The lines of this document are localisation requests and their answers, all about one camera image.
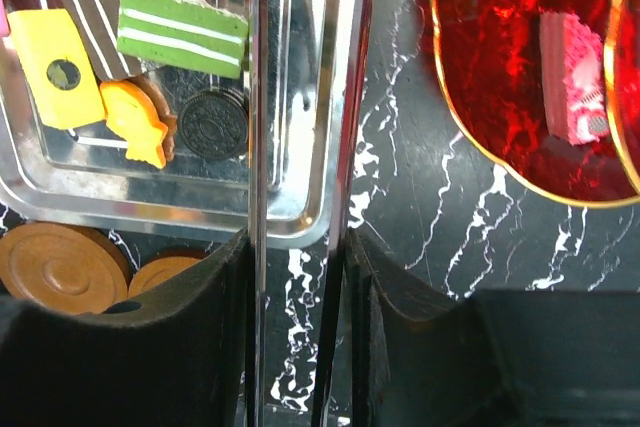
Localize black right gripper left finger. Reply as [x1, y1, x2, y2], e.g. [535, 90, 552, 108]
[1, 231, 249, 426]

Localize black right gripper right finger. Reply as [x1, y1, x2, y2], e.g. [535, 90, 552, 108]
[345, 230, 639, 426]

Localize red white strawberry cake slice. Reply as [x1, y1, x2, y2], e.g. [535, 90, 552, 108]
[539, 12, 610, 146]

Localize green striped macaron cake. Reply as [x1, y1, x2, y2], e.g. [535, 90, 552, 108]
[116, 0, 249, 79]

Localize red three-tier cake stand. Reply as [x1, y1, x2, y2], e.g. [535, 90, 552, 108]
[430, 0, 639, 208]

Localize silver metal serving tongs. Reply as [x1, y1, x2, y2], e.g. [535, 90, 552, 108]
[245, 0, 372, 426]

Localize brown wooden coaster right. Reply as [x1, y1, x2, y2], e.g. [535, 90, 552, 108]
[128, 248, 207, 298]

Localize brown wooden coaster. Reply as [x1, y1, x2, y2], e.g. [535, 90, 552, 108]
[128, 248, 207, 298]
[1, 222, 132, 314]

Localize brown wooden coaster left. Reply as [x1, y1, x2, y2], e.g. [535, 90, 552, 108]
[1, 222, 132, 314]

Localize dark chocolate cookie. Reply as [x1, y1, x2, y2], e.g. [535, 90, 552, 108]
[177, 87, 249, 161]

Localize orange fish shaped pastry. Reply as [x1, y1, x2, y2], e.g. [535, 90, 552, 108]
[99, 76, 177, 169]

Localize yellow orange cake piece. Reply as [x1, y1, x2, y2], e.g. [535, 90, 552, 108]
[7, 9, 106, 130]

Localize brown chocolate layered cake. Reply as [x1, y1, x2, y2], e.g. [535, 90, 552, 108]
[47, 0, 156, 82]

